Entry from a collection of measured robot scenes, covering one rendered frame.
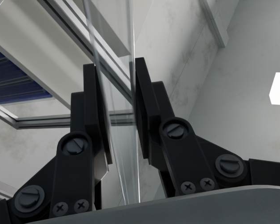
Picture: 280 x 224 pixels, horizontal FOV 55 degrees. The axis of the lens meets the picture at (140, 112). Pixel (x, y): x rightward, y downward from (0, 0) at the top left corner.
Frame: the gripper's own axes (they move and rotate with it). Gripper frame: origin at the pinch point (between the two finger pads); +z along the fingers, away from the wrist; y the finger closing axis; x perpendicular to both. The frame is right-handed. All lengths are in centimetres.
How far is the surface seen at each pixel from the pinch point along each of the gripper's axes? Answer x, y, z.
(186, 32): -268, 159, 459
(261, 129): -362, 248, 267
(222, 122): -387, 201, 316
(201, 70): -359, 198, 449
